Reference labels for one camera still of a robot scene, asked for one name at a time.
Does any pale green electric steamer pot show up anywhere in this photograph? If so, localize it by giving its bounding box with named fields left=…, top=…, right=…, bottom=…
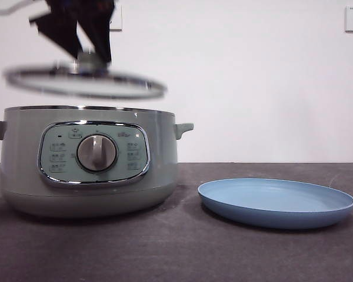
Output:
left=0, top=105, right=195, bottom=219

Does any glass lid with green knob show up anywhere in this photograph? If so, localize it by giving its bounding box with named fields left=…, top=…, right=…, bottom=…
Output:
left=2, top=51, right=168, bottom=100

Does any blue round plate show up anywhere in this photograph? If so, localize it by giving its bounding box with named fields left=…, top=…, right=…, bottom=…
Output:
left=197, top=178, right=353, bottom=230

